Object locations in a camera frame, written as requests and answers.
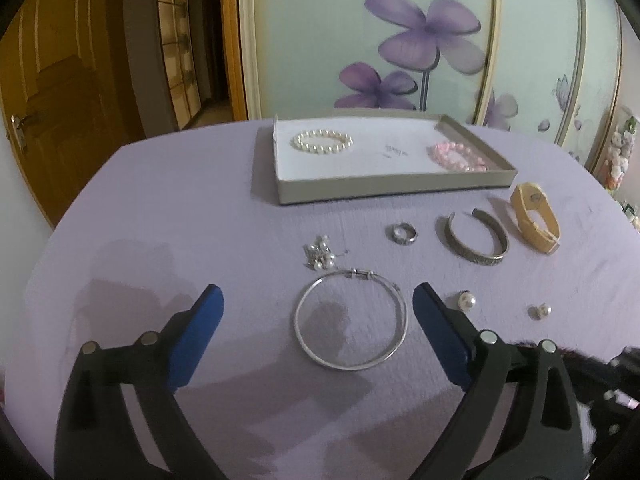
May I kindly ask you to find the metal door handle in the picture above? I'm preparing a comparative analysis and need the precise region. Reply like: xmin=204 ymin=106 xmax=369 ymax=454
xmin=7 ymin=112 xmax=46 ymax=153

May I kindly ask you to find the lattice glass door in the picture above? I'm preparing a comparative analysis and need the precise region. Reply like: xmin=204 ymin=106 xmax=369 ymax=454
xmin=155 ymin=0 xmax=203 ymax=131

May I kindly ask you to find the wooden door frame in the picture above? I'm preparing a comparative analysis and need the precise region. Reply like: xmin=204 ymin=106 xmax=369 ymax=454
xmin=220 ymin=0 xmax=251 ymax=123

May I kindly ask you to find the purple tablecloth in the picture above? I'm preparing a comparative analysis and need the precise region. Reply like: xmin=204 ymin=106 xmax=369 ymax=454
xmin=0 ymin=107 xmax=640 ymax=480

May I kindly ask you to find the beige wide bracelet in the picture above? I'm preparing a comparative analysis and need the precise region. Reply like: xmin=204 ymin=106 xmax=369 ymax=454
xmin=509 ymin=182 xmax=562 ymax=256

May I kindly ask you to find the wooden door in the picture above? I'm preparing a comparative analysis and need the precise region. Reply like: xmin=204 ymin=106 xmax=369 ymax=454
xmin=0 ymin=0 xmax=146 ymax=231

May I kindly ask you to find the thin silver hoop bangle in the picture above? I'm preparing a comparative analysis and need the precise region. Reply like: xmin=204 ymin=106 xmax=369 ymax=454
xmin=293 ymin=268 xmax=408 ymax=372

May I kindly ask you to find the floral sliding wardrobe door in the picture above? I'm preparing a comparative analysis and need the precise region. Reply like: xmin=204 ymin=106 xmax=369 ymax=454
xmin=575 ymin=0 xmax=628 ymax=171
xmin=492 ymin=0 xmax=586 ymax=146
xmin=237 ymin=0 xmax=501 ymax=126

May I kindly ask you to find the plush toy bouquet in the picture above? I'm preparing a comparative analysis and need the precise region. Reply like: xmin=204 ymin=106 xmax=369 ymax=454
xmin=602 ymin=115 xmax=640 ymax=191

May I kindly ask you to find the pink bead bracelet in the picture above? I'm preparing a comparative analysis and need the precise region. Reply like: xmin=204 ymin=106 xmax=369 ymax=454
xmin=426 ymin=141 xmax=493 ymax=173

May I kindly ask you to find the silver engraved cuff bangle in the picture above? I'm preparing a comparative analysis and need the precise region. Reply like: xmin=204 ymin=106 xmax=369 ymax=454
xmin=436 ymin=207 xmax=511 ymax=266

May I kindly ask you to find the silver ring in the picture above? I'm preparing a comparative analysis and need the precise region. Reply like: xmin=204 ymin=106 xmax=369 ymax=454
xmin=386 ymin=223 xmax=417 ymax=246

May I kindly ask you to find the shallow grey cardboard box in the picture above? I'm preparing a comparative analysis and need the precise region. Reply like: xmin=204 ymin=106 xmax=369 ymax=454
xmin=254 ymin=112 xmax=518 ymax=206

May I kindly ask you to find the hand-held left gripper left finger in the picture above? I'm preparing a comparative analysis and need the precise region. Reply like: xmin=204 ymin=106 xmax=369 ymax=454
xmin=52 ymin=284 xmax=226 ymax=480

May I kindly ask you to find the white pearl bracelet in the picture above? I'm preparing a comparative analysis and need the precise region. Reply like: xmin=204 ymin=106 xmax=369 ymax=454
xmin=290 ymin=130 xmax=354 ymax=157

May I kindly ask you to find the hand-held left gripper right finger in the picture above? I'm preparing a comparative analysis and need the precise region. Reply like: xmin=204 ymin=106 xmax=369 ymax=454
xmin=410 ymin=282 xmax=593 ymax=480

